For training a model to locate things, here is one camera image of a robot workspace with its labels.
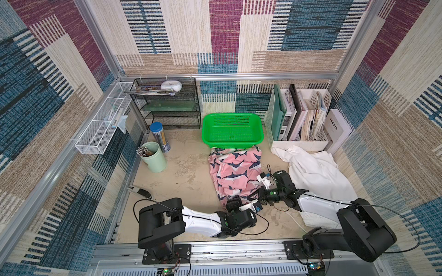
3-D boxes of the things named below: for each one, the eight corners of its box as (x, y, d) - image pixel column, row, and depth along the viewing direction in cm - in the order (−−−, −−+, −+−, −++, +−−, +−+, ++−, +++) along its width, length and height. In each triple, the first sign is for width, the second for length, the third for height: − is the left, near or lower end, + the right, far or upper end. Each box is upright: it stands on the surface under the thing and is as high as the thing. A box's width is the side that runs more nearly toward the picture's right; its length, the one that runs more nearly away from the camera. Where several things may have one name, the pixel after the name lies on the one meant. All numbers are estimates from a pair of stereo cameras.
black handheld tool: (130, 193, 94) (126, 189, 90) (133, 188, 95) (129, 184, 91) (150, 201, 91) (146, 197, 87) (153, 196, 92) (150, 191, 88)
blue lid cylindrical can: (159, 153, 110) (148, 131, 94) (161, 144, 114) (151, 122, 99) (169, 153, 110) (160, 131, 94) (171, 144, 114) (163, 122, 99)
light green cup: (147, 172, 101) (136, 157, 89) (152, 157, 108) (142, 141, 96) (165, 172, 101) (157, 157, 89) (168, 157, 108) (161, 141, 96)
